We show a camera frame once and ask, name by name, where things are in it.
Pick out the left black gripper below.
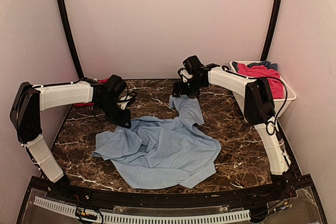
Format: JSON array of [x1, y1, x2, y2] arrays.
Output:
[[96, 98, 131, 128]]

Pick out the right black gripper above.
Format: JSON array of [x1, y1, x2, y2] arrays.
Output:
[[173, 77, 205, 97]]

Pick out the red t-shirt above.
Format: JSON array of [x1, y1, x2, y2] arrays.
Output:
[[73, 79, 108, 107]]

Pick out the light blue shirt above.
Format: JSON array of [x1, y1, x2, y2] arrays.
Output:
[[92, 95, 222, 190]]

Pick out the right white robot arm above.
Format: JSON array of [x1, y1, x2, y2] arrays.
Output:
[[172, 63, 296, 200]]

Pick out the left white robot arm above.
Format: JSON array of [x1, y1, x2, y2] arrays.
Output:
[[9, 75, 137, 201]]

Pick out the white plastic laundry bin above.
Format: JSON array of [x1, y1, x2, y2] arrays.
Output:
[[229, 61, 297, 118]]

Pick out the pink garment in bin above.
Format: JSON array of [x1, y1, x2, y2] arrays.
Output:
[[237, 63, 284, 99]]

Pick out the dark blue garment in bin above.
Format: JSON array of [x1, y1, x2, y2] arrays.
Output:
[[232, 61, 278, 72]]

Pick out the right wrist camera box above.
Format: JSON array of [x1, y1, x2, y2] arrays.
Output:
[[183, 55, 203, 75]]

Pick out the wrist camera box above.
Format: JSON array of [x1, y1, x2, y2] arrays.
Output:
[[183, 55, 203, 75], [106, 74, 127, 98]]

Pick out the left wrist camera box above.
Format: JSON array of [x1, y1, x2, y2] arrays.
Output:
[[106, 74, 127, 98]]

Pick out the white slotted cable duct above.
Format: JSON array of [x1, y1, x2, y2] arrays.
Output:
[[33, 196, 250, 223]]

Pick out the left electronics board with wires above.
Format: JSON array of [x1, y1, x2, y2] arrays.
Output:
[[71, 194, 104, 223]]

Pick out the electronics board with wires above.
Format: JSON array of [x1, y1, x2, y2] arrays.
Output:
[[267, 198, 293, 216], [71, 194, 104, 223]]

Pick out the left black frame post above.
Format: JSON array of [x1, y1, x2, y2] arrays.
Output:
[[57, 0, 85, 79]]

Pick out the black frame post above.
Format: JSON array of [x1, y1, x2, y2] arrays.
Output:
[[57, 0, 85, 79], [260, 0, 281, 61]]

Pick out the right black frame post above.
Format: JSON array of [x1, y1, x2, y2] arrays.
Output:
[[260, 0, 281, 61]]

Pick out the right electronics board with wires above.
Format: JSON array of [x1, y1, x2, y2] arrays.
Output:
[[267, 198, 293, 216]]

